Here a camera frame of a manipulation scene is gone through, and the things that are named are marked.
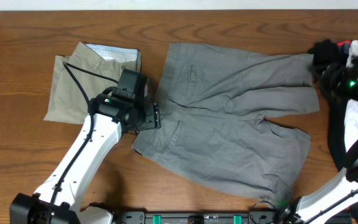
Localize red black garment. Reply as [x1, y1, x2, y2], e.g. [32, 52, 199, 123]
[337, 40, 351, 57]

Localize folded khaki shorts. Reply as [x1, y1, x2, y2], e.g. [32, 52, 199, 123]
[44, 42, 142, 124]

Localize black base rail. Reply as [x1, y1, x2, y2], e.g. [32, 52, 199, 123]
[112, 211, 282, 224]

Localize grey shorts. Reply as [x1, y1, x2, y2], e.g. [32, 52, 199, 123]
[132, 43, 319, 206]

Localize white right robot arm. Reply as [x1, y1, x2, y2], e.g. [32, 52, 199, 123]
[276, 63, 358, 223]

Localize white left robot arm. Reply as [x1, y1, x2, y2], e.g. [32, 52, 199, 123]
[9, 101, 160, 223]

